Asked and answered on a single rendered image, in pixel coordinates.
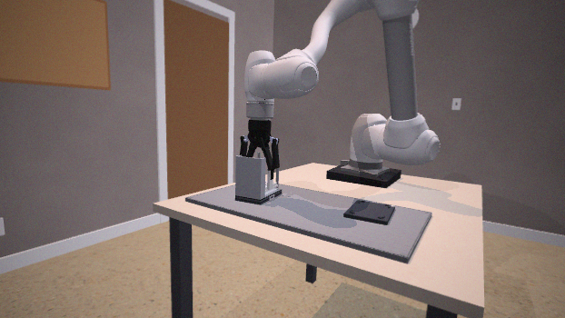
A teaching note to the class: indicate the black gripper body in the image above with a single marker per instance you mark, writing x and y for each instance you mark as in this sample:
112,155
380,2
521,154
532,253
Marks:
259,128

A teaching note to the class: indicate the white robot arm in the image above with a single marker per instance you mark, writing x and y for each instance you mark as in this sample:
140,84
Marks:
404,138

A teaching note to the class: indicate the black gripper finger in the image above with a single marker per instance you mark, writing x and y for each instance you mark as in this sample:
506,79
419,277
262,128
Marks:
272,163
244,144

